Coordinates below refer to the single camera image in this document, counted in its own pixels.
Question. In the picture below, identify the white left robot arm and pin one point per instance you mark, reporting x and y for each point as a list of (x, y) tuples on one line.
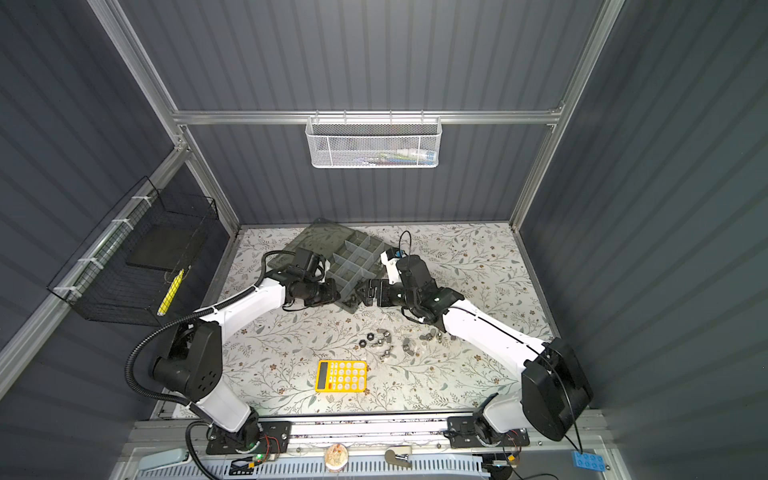
[(194, 366)]

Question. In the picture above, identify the yellow calculator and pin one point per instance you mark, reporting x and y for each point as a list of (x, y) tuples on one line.
[(341, 376)]

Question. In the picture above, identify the yellow marker in basket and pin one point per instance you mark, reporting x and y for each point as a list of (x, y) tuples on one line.
[(170, 294)]

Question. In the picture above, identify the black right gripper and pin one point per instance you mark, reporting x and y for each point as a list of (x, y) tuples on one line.
[(384, 287)]

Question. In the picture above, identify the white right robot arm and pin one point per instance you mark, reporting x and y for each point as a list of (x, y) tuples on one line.
[(554, 390)]

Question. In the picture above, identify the white wire wall basket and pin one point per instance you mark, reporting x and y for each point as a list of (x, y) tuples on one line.
[(370, 145)]

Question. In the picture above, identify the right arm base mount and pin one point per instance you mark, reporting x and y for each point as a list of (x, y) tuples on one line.
[(474, 432)]

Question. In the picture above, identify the blue toy brick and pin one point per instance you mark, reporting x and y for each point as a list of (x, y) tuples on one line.
[(588, 461)]

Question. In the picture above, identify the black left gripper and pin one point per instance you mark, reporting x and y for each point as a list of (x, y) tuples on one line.
[(331, 293)]

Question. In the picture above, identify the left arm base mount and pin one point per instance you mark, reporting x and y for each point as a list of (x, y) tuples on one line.
[(271, 438)]

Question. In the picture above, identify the green transparent organizer box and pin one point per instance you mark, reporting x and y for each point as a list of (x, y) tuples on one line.
[(352, 255)]

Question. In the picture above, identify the black wire wall basket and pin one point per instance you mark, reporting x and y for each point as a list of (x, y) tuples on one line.
[(124, 275)]

